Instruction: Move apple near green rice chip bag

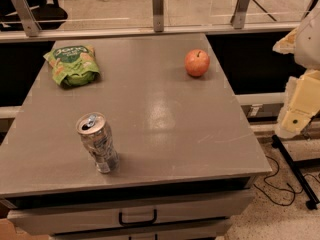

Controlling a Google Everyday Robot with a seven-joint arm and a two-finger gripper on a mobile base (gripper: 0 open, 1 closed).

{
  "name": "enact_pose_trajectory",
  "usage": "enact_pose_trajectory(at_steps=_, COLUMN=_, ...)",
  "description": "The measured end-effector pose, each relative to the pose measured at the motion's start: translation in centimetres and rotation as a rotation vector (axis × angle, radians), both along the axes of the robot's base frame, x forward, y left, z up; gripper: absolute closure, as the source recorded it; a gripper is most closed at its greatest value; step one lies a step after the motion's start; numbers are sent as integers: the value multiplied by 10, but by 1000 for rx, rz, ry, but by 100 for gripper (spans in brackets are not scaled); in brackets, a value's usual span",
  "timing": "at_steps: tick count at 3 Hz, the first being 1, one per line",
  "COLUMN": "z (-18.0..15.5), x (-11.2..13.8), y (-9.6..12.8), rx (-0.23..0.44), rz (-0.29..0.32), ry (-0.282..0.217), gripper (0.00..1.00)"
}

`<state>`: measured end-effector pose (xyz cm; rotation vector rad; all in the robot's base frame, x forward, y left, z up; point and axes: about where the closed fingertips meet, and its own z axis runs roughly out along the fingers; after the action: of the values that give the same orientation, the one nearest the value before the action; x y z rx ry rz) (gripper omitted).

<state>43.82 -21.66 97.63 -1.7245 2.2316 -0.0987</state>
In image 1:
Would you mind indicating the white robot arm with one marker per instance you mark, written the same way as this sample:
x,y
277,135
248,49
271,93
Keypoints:
x,y
307,49

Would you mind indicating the metal railing bracket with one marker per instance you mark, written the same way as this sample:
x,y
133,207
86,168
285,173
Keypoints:
x,y
239,15
29,24
158,15

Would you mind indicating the horizontal metal railing bar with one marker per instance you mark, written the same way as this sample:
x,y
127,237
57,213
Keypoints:
x,y
54,35

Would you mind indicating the right metal railing bracket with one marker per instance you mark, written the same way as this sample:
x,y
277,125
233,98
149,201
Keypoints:
x,y
239,15

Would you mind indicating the black office chair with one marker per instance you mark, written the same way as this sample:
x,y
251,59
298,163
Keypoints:
x,y
48,14

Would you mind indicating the left metal railing bracket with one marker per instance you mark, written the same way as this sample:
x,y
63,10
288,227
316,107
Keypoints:
x,y
29,24

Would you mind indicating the green rice chip bag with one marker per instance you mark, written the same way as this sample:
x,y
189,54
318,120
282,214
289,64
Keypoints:
x,y
73,65

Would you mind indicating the red apple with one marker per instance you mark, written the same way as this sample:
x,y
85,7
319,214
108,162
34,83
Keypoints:
x,y
197,62

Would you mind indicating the black stand leg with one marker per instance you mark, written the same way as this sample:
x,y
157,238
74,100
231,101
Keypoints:
x,y
296,167

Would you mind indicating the open silver drink can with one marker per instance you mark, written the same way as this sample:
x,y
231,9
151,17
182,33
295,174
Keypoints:
x,y
96,136

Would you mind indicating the lower grey drawer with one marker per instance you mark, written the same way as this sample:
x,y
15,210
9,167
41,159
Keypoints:
x,y
187,230

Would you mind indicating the middle metal railing bracket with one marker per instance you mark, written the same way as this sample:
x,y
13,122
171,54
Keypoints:
x,y
158,15

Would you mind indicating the grey drawer with black handle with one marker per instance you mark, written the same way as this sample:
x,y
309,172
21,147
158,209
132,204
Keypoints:
x,y
134,212

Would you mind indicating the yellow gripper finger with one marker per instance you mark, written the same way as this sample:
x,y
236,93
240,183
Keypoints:
x,y
301,104
286,45

